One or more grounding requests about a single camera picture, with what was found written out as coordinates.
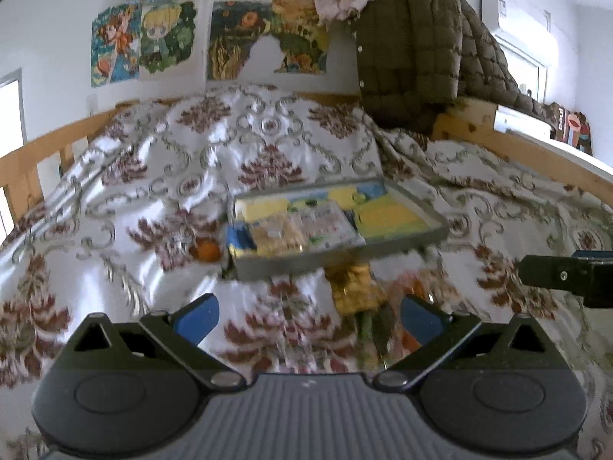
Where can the grey metal tray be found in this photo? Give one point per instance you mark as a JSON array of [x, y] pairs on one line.
[[389, 217]]

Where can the white air conditioner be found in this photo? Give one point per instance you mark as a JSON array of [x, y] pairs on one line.
[[510, 22]]

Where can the orange tangerine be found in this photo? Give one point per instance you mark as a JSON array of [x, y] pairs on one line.
[[208, 251]]

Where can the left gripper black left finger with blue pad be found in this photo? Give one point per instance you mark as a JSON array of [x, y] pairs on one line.
[[178, 334]]

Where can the window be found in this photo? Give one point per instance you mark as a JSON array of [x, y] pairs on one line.
[[12, 131]]

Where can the anime character poster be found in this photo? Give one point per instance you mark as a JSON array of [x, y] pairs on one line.
[[147, 42]]

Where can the orange snack packet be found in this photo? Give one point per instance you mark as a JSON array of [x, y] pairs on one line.
[[412, 292]]

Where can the green stick snack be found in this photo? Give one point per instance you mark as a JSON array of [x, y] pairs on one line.
[[376, 329]]

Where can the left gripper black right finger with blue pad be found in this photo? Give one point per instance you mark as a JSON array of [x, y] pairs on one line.
[[437, 336]]

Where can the beige cracker packet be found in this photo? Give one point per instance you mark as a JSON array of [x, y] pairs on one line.
[[277, 235]]

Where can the white labelled snack packet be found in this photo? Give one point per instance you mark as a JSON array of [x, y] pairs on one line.
[[326, 226]]

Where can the wooden bed frame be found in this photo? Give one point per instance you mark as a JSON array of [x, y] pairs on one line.
[[478, 122]]

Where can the yellow green landscape poster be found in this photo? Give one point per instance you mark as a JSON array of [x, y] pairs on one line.
[[291, 26]]

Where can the white floral bedspread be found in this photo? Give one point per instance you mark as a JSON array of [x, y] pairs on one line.
[[118, 235]]

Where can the gold foil snack packet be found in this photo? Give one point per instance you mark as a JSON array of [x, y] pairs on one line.
[[354, 289]]

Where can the olive quilted jacket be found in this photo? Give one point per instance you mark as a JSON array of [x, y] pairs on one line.
[[415, 58]]

